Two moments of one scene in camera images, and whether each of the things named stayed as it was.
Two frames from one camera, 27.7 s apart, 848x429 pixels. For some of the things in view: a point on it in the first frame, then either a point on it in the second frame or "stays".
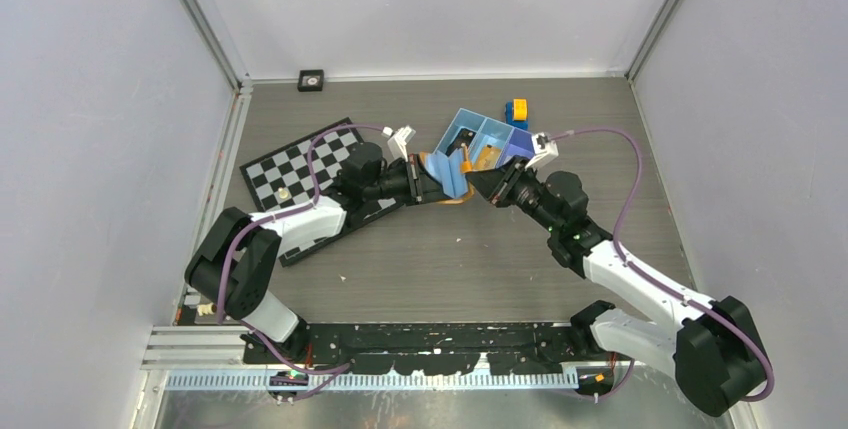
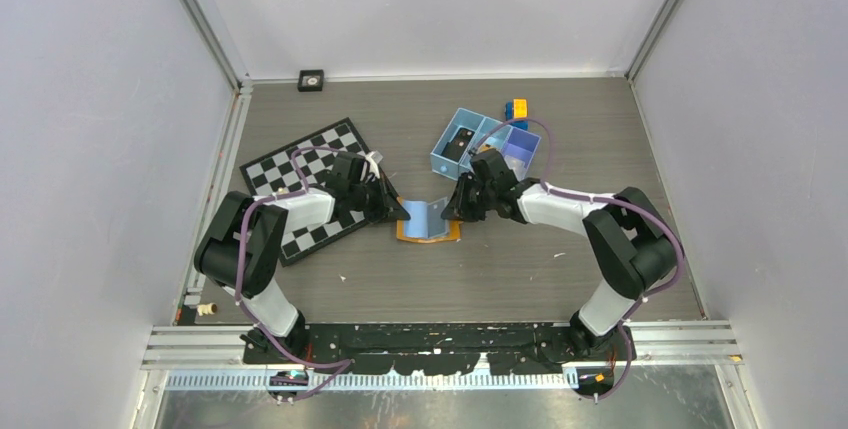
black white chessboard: x=305 y=169 stays
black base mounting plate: x=428 y=348 stays
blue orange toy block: x=516 y=113 stays
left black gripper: x=424 y=187 to x=388 y=208
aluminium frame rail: x=201 y=347 stays
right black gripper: x=497 y=185 to x=458 y=210
